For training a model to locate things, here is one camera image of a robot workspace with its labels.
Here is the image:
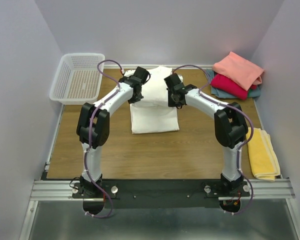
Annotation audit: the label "white floral t shirt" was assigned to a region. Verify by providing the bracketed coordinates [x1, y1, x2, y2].
[130, 66, 180, 134]

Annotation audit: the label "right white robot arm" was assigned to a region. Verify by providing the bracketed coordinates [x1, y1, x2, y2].
[164, 73, 248, 196]

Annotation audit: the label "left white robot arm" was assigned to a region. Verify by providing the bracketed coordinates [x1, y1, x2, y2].
[76, 67, 151, 198]

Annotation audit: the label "folded red t shirt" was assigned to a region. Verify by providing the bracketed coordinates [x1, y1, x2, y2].
[209, 73, 258, 101]

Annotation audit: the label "white plastic basket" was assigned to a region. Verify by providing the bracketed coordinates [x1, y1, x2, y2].
[49, 53, 105, 105]

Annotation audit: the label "folded pink t shirt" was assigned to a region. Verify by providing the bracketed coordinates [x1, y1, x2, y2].
[212, 51, 265, 91]

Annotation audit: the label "folded blue t shirt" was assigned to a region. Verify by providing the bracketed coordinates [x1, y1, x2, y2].
[203, 68, 262, 100]

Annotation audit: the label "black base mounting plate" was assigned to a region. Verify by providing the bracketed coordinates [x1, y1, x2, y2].
[72, 178, 250, 209]

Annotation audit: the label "yellow folded towel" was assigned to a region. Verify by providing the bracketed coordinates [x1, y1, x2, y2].
[247, 127, 281, 182]

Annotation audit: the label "aluminium rail frame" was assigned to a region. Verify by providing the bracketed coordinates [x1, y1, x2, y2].
[20, 178, 300, 240]

